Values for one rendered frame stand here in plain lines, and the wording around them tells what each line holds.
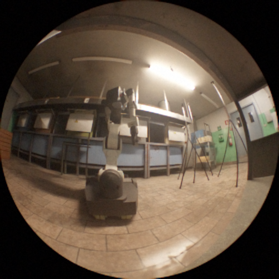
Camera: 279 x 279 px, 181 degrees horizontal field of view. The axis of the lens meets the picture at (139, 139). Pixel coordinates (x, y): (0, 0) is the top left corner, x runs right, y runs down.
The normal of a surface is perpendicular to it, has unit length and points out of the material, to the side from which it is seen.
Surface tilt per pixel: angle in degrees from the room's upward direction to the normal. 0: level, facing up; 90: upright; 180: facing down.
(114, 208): 90
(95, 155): 90
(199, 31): 180
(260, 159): 90
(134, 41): 180
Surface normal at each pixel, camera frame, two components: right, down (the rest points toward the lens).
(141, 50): -0.01, 0.97
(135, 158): 0.31, -0.22
